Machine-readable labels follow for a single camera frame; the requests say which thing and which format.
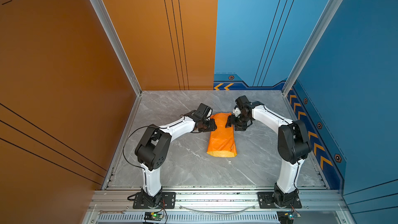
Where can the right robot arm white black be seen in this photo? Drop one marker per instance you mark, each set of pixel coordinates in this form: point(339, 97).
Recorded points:
point(293, 142)

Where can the aluminium corner post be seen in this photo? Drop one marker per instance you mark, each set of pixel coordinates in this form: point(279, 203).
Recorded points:
point(323, 22)
point(108, 26)

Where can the aluminium front rail frame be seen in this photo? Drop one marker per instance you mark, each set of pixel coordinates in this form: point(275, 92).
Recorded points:
point(218, 205)

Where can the yellow wrapping paper sheet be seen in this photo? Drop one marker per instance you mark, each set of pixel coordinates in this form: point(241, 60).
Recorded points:
point(221, 142)

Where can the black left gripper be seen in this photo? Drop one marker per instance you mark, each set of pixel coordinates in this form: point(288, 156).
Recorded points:
point(213, 126)

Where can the green circuit board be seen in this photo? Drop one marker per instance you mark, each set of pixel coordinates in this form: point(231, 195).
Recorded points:
point(153, 217)
point(287, 217)

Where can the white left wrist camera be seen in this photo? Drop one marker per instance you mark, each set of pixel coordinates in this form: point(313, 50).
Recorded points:
point(203, 111)

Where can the right green circuit board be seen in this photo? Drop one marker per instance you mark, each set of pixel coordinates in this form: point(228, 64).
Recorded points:
point(287, 217)

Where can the left green circuit board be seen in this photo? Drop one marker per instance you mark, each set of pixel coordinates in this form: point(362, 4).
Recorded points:
point(153, 217)

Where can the left aluminium corner post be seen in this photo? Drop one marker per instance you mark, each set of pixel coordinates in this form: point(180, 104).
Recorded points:
point(108, 26)

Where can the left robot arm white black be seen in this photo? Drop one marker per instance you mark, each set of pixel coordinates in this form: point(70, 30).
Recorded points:
point(154, 145)

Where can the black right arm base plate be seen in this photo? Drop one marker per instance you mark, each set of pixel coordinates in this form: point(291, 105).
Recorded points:
point(269, 200)

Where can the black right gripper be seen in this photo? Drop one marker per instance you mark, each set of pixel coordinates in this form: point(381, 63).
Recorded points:
point(230, 120)

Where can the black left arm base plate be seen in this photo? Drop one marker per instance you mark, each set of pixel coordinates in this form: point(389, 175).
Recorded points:
point(164, 200)

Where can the right aluminium corner post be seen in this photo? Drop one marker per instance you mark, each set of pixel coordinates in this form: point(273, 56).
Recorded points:
point(323, 22)

